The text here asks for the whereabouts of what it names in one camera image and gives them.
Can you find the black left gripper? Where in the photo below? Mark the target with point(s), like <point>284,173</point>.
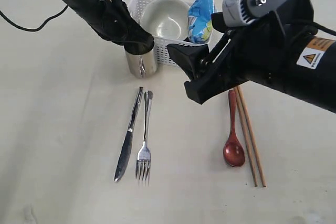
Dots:
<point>111,20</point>

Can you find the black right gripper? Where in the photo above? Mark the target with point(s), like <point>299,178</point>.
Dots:
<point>251,54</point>

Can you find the shiny steel cup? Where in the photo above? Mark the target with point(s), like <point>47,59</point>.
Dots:
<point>141,59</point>

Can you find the cream ceramic bowl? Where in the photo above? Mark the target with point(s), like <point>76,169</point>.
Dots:
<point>166,19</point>

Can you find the brown wooden chopstick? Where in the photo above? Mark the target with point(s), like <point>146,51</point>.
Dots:
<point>252,136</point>
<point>246,135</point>

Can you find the dark red wooden spoon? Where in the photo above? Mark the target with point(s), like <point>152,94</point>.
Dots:
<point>233,151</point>

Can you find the steel table fork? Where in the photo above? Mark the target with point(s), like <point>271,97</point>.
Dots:
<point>143,161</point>

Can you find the steel table knife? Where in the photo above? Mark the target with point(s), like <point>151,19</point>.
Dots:
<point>127,144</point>

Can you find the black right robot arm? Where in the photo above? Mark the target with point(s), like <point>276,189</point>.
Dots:
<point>303,67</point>

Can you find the blue snack packet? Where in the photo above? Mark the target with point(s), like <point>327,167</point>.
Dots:
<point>199,21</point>

